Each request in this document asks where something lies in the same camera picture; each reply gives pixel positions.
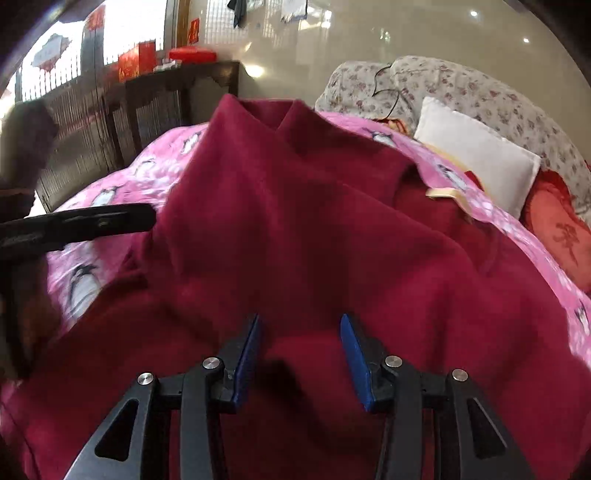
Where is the dark red fleece garment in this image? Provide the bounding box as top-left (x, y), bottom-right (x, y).
top-left (0, 93), bottom-right (586, 480)

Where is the flat red box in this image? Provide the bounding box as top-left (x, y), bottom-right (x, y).
top-left (168, 45), bottom-right (218, 64)

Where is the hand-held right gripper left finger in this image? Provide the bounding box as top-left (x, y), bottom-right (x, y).
top-left (62, 313), bottom-right (265, 480)

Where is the dark hanging cloth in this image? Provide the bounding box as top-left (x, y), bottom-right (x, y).
top-left (227, 0), bottom-right (250, 27)

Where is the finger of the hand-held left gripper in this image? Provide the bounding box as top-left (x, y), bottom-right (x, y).
top-left (0, 203), bottom-right (157, 254)

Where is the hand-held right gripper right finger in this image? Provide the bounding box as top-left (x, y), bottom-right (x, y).
top-left (339, 313), bottom-right (539, 480)

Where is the tall red gift box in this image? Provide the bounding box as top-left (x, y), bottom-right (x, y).
top-left (117, 41), bottom-right (158, 83)

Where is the multicoloured patterned cloth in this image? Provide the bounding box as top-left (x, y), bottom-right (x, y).
top-left (376, 117), bottom-right (411, 134)

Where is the white pillow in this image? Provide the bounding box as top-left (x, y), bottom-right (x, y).
top-left (413, 96), bottom-right (542, 220)

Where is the red heart-shaped cushion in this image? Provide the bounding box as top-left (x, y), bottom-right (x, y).
top-left (524, 168), bottom-right (591, 294)

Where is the pink penguin print blanket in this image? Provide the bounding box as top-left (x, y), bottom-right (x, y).
top-left (44, 111), bottom-right (591, 370)

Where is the large red window sticker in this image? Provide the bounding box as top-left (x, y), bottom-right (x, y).
top-left (31, 34), bottom-right (74, 72)

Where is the dark wooden side table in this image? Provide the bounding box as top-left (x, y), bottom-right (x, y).
top-left (102, 60), bottom-right (241, 169)

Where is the yellow cloth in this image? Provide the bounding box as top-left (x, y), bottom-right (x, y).
top-left (418, 138), bottom-right (467, 171)

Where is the thin black cable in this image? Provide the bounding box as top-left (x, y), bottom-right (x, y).
top-left (372, 62), bottom-right (402, 121)

